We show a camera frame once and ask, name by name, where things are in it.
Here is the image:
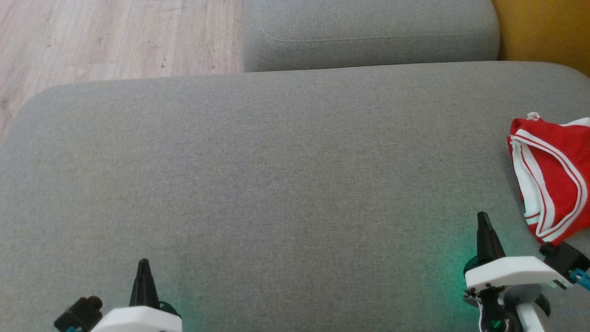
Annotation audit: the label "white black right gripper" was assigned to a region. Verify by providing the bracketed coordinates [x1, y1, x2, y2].
[463, 212, 572, 332]

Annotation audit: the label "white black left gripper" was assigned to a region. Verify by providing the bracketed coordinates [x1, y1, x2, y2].
[90, 259, 183, 332]

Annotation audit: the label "red shirt white sleeves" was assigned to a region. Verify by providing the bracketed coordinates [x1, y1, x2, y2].
[507, 112, 590, 246]

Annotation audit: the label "large grey sofa cushion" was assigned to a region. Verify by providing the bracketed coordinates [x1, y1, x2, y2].
[0, 61, 590, 332]

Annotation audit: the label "yellow cushion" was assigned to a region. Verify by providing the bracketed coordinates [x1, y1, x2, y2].
[491, 0, 590, 77]

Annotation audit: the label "small grey sofa cushion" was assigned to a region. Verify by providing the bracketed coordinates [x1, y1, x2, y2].
[242, 0, 502, 73]

